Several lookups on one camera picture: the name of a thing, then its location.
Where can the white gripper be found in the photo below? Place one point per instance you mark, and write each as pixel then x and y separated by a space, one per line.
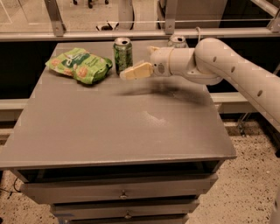
pixel 159 61

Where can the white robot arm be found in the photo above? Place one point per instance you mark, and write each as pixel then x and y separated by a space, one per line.
pixel 209 62

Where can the white green soda can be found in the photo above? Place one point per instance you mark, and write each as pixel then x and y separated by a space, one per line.
pixel 177 41

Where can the green rice chip bag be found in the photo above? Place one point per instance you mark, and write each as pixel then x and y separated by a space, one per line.
pixel 81 65

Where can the grey drawer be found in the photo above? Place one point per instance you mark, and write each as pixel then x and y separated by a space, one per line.
pixel 125 209
pixel 119 188

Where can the top grey drawer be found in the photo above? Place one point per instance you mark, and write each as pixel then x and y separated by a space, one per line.
pixel 119 188

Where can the metal window rail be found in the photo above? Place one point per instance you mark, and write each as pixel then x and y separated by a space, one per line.
pixel 220 33

